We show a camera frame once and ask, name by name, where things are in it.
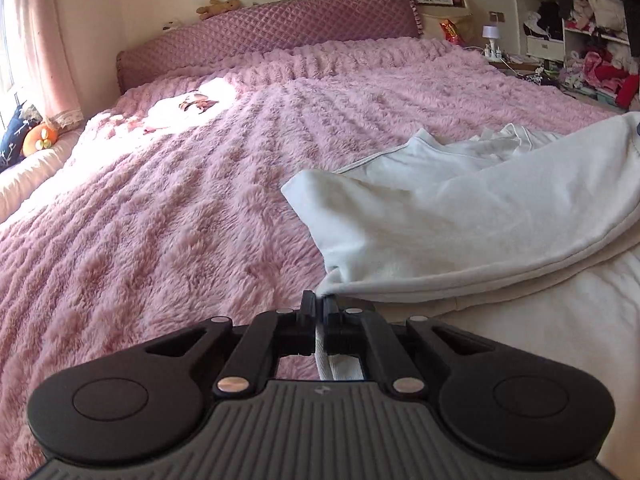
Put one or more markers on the small white plush toy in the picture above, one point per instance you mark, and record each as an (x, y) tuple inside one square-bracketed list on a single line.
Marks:
[(171, 25)]

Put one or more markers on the red garment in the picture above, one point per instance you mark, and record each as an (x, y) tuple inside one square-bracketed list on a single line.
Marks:
[(625, 85)]

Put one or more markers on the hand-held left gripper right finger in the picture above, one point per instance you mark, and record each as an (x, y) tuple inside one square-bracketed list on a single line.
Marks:
[(329, 316)]

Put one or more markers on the cream open wardrobe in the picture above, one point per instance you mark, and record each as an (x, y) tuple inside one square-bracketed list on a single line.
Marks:
[(542, 47)]

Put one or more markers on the cream quilt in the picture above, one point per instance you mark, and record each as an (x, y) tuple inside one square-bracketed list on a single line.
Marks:
[(30, 175)]

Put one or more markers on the wall socket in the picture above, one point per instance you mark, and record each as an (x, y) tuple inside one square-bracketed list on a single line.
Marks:
[(497, 16)]

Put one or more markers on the small white patterned garment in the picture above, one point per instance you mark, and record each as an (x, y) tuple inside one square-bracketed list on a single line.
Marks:
[(180, 110)]

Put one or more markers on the pile of mixed clothes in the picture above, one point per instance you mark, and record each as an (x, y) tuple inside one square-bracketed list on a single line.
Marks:
[(585, 25)]

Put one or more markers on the red snack bag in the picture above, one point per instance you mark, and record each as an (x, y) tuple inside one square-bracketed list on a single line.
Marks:
[(451, 31)]

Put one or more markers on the brown teddy bear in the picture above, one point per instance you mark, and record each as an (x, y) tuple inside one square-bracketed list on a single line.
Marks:
[(216, 7)]

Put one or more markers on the pink fluffy blanket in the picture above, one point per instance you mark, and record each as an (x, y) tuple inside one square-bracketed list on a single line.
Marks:
[(190, 220)]

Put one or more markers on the pink lace-trimmed curtain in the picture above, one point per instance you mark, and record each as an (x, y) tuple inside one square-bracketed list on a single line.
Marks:
[(50, 50)]

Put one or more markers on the orange plush toy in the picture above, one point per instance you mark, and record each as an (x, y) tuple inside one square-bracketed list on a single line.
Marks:
[(39, 139)]

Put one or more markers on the wooden nightstand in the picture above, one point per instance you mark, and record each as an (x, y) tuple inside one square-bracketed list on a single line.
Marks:
[(517, 64)]

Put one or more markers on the white table lamp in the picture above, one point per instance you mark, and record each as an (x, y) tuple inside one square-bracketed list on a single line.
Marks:
[(491, 34)]

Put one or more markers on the purple quilted headboard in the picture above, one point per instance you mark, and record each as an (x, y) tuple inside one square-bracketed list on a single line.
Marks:
[(280, 27)]

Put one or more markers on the dark blue floral pillow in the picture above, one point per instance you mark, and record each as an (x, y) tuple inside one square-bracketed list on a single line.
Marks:
[(15, 135)]

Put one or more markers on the white printed sweatshirt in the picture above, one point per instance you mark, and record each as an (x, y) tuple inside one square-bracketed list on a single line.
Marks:
[(450, 200)]

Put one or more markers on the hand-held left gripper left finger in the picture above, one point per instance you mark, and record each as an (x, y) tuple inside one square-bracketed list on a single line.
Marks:
[(309, 312)]

